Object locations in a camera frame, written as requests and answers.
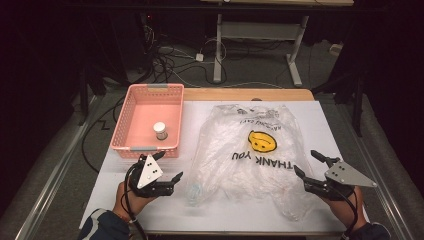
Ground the metal floor rail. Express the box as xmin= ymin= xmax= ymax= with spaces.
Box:
xmin=14 ymin=94 xmax=102 ymax=240
xmin=335 ymin=99 xmax=416 ymax=240

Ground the person's right hand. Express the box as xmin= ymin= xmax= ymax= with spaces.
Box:
xmin=320 ymin=185 xmax=368 ymax=232

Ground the small white-lidded jar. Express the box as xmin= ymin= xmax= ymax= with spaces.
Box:
xmin=152 ymin=121 xmax=169 ymax=141

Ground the black floor cable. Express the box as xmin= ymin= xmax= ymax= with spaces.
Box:
xmin=81 ymin=95 xmax=127 ymax=174

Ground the white table mat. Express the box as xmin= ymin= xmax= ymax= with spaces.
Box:
xmin=79 ymin=100 xmax=371 ymax=234

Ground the tangle of floor cables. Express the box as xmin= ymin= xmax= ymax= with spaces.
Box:
xmin=139 ymin=13 xmax=229 ymax=86

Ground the white metal desk frame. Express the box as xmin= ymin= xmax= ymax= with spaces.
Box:
xmin=199 ymin=0 xmax=355 ymax=88

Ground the pink plastic basket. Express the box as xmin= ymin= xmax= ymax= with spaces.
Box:
xmin=109 ymin=83 xmax=185 ymax=160

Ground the clear smiley plastic bag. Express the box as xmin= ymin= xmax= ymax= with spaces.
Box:
xmin=184 ymin=103 xmax=316 ymax=223

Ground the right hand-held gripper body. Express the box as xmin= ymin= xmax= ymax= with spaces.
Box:
xmin=304 ymin=156 xmax=378 ymax=202

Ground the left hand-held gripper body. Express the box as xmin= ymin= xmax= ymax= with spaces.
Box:
xmin=127 ymin=153 xmax=176 ymax=199

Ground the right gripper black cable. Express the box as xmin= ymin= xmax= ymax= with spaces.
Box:
xmin=328 ymin=183 xmax=360 ymax=238

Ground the small white box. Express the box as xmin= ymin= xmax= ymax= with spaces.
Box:
xmin=329 ymin=43 xmax=344 ymax=57

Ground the person's left hand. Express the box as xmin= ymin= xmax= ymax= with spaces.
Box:
xmin=112 ymin=179 xmax=158 ymax=223

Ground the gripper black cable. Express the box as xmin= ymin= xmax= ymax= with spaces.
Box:
xmin=123 ymin=164 xmax=149 ymax=240
xmin=328 ymin=183 xmax=360 ymax=238

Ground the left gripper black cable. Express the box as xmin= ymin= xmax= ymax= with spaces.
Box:
xmin=123 ymin=164 xmax=149 ymax=240

